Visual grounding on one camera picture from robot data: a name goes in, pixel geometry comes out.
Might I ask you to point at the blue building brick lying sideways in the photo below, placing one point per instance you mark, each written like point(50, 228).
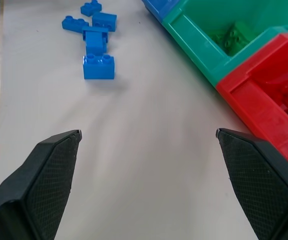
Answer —
point(95, 40)

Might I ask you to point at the green plastic bin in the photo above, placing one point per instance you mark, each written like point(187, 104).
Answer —
point(198, 42)

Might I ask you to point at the red plastic bin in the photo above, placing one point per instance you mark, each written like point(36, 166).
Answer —
point(259, 100)

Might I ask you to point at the blue building brick with holes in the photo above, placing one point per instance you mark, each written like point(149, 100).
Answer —
point(104, 20)

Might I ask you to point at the blue plastic bin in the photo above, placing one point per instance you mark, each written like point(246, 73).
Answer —
point(158, 7)

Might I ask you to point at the small blue stepped brick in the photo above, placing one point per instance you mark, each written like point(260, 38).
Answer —
point(91, 8)

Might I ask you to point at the green building bricks pile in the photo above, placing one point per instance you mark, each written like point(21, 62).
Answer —
point(230, 37)

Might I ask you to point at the blue flat three-stud brick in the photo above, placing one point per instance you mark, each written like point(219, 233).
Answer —
point(74, 23)

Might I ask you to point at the blue two-stud building brick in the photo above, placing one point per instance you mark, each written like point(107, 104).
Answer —
point(98, 67)

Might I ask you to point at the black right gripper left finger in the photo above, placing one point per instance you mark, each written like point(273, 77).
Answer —
point(46, 180)

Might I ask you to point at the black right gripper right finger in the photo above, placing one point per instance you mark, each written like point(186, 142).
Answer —
point(259, 180)

